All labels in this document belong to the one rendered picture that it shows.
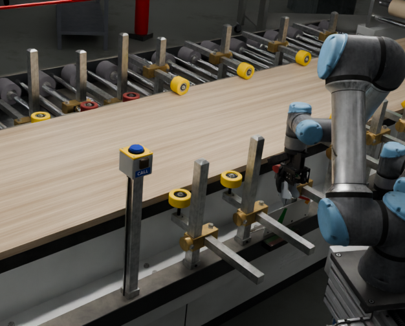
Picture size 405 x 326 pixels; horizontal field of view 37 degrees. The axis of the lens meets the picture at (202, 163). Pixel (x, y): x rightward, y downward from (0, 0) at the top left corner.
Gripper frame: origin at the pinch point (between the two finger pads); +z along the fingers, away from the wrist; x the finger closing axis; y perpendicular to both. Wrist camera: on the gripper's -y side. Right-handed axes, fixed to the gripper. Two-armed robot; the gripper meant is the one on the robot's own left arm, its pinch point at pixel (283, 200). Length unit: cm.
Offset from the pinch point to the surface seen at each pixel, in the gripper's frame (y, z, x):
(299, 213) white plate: -14.0, 16.2, 23.4
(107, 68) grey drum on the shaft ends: -159, -13, 9
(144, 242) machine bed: -29, 21, -39
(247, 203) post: -9.4, 3.6, -8.5
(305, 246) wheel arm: 13.6, 11.7, -0.7
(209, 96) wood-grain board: -93, -11, 32
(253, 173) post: -7.5, -8.7, -8.9
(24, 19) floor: -548, 18, 97
